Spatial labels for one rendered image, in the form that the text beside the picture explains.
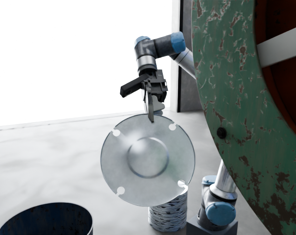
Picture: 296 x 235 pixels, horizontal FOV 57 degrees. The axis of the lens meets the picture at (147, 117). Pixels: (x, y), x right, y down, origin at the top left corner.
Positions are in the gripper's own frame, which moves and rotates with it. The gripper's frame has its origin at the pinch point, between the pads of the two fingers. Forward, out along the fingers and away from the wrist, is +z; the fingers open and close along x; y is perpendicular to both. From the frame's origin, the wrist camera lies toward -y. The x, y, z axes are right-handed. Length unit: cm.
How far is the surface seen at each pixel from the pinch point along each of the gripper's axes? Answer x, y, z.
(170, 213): 120, 32, 7
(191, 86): 369, 188, -296
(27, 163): 236, -97, -88
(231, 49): -42.4, 6.8, 11.6
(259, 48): -44.8, 10.2, 13.8
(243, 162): -31.7, 8.2, 28.7
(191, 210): 146, 56, 2
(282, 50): -47, 11, 17
